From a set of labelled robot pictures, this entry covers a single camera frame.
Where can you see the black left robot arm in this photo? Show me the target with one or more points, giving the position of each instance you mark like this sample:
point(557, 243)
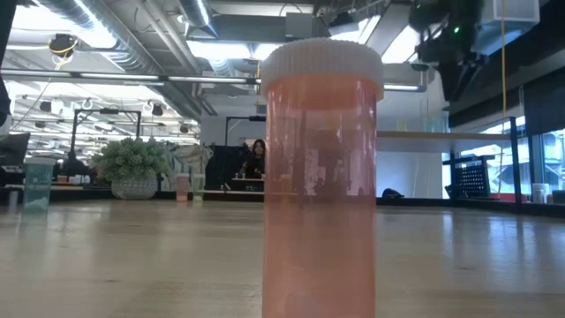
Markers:
point(3, 101)

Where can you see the black dome object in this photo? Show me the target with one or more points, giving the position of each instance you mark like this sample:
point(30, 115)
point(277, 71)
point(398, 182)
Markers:
point(392, 193)

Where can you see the small green medicine bottle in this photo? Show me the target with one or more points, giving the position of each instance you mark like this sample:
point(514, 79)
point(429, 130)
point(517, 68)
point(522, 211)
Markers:
point(198, 187)

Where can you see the long ceiling light bar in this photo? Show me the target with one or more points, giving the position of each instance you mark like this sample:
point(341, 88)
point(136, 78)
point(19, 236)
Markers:
point(123, 76)

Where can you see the green plant in white pot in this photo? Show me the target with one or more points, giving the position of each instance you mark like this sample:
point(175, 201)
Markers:
point(132, 163)

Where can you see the person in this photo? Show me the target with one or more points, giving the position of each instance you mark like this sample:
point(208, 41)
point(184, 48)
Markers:
point(73, 167)
point(256, 161)

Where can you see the wooden shelf with black frame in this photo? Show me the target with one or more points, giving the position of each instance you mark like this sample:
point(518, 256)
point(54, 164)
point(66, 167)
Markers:
point(463, 143)

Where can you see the small pink medicine bottle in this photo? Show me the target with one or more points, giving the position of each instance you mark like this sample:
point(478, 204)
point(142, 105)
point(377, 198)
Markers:
point(182, 187)

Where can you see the black perforated metal rack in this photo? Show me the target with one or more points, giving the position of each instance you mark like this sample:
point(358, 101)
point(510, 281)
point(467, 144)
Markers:
point(472, 179)

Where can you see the patterned grey cloth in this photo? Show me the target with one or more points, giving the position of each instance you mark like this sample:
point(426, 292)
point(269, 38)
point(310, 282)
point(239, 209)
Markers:
point(194, 156)

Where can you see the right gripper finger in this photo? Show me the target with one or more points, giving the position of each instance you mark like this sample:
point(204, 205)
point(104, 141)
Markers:
point(451, 81)
point(466, 79)

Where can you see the black metal frame stand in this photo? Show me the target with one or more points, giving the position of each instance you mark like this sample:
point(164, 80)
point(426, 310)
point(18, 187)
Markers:
point(247, 118)
point(106, 111)

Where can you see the black monitor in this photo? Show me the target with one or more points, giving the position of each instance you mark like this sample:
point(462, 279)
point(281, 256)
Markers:
point(13, 148)

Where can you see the white plastic tub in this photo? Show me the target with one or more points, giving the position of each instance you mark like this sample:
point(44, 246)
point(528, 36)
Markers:
point(540, 193)

